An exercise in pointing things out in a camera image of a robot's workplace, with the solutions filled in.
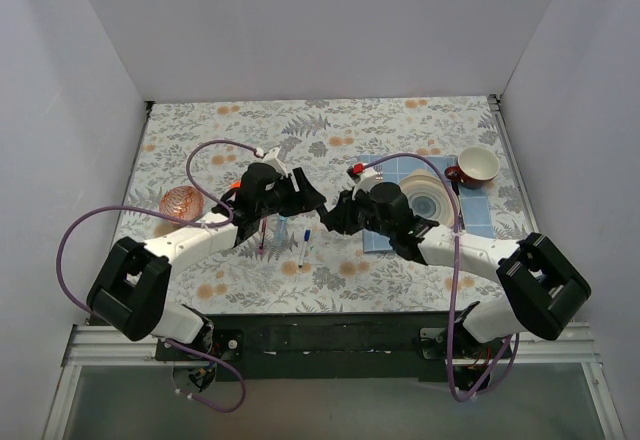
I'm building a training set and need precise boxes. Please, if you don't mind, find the red white cup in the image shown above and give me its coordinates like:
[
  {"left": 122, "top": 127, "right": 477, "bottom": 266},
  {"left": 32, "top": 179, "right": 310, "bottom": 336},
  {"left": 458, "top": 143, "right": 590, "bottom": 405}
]
[{"left": 445, "top": 147, "right": 500, "bottom": 189}]

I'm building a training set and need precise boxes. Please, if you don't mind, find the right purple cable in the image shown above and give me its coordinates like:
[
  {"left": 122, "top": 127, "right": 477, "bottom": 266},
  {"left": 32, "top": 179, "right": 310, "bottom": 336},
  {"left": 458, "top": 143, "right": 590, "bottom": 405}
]
[{"left": 372, "top": 153, "right": 521, "bottom": 404}]

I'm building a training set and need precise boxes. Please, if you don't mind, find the silver fork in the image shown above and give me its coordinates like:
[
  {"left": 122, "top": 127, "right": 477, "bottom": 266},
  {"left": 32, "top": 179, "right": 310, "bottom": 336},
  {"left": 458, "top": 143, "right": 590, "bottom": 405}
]
[{"left": 374, "top": 165, "right": 384, "bottom": 181}]

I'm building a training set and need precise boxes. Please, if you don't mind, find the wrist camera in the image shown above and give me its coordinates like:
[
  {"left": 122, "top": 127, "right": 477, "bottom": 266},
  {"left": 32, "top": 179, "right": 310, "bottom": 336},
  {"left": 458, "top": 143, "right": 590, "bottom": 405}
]
[
  {"left": 262, "top": 147, "right": 289, "bottom": 177},
  {"left": 347, "top": 163, "right": 382, "bottom": 199}
]

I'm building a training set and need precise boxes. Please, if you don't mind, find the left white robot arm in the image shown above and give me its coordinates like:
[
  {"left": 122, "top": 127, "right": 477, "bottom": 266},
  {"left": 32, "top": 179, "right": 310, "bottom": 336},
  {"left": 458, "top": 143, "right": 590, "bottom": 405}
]
[{"left": 86, "top": 163, "right": 326, "bottom": 360}]

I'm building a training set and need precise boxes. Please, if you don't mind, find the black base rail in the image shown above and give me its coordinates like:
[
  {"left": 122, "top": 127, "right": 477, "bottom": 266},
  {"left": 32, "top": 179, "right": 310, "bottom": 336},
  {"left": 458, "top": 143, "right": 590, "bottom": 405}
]
[{"left": 154, "top": 312, "right": 501, "bottom": 391}]

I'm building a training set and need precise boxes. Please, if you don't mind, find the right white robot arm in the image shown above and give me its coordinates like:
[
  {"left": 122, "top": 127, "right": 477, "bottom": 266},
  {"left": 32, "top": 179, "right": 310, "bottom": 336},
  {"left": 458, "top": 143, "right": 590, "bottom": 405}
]
[{"left": 318, "top": 182, "right": 591, "bottom": 358}]

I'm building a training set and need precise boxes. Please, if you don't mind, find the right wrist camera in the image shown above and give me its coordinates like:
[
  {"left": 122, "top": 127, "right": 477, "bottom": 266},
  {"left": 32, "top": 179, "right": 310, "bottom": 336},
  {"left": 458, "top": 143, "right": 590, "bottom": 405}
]
[{"left": 347, "top": 163, "right": 382, "bottom": 199}]

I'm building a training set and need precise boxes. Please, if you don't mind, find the beige ceramic plate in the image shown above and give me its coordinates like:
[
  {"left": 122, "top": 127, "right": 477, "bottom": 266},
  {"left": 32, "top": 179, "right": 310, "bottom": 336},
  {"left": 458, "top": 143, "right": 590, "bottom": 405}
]
[{"left": 399, "top": 169, "right": 455, "bottom": 227}]

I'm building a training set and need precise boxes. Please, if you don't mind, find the light blue marker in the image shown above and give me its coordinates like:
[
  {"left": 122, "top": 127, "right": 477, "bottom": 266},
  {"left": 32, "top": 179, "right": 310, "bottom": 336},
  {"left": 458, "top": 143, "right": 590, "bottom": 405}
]
[{"left": 273, "top": 216, "right": 288, "bottom": 247}]

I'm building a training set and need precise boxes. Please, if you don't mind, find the blue checkered cloth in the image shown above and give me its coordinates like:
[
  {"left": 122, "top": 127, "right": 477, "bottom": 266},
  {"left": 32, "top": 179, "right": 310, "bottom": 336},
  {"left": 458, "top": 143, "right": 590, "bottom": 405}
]
[{"left": 380, "top": 157, "right": 494, "bottom": 238}]

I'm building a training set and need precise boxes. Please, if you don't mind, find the white thin pen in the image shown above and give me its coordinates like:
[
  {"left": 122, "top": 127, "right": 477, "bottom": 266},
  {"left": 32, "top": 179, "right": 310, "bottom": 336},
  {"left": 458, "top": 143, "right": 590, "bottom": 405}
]
[{"left": 297, "top": 229, "right": 311, "bottom": 269}]

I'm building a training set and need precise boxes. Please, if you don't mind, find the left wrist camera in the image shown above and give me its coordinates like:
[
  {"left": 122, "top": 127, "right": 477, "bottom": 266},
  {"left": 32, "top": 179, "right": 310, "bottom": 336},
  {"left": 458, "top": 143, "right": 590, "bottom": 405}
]
[{"left": 262, "top": 147, "right": 289, "bottom": 177}]

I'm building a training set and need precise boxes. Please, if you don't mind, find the orange patterned bowl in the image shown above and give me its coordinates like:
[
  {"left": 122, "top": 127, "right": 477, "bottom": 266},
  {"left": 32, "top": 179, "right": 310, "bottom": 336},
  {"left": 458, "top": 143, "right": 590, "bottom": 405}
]
[{"left": 159, "top": 186, "right": 205, "bottom": 221}]

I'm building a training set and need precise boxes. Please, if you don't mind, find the pink pen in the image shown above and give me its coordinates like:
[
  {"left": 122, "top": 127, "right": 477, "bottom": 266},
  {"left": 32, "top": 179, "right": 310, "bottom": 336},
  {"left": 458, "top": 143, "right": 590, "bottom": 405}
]
[{"left": 258, "top": 218, "right": 267, "bottom": 255}]

